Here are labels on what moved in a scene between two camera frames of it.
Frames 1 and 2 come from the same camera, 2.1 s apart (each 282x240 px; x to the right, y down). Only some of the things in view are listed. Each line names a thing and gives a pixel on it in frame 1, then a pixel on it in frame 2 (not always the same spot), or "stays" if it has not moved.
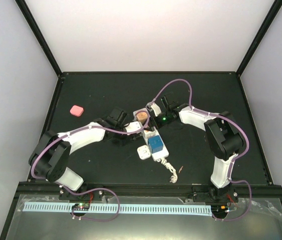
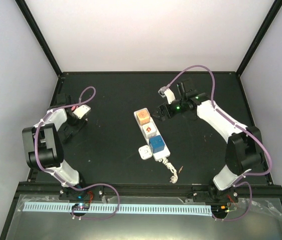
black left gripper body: x=122 y=141 -> x=73 y=125
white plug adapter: x=144 y=152 stays
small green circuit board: x=81 y=206 stays
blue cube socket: x=155 y=143 stays
